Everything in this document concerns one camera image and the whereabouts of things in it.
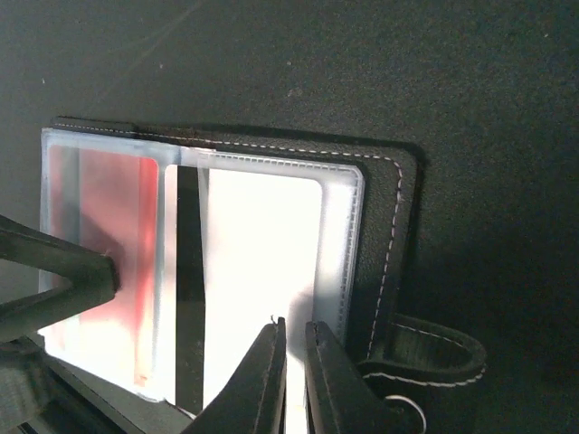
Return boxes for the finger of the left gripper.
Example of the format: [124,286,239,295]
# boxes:
[1,216,119,344]

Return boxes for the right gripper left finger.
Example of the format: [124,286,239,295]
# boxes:
[184,317,287,434]

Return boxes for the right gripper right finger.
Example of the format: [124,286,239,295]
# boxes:
[305,322,412,434]

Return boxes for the black leather card holder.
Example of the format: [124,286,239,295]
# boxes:
[41,118,486,433]

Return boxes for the white magnetic stripe card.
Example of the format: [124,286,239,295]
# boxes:
[163,163,324,434]

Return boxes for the red card in sleeve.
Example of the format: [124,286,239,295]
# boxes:
[43,145,158,391]

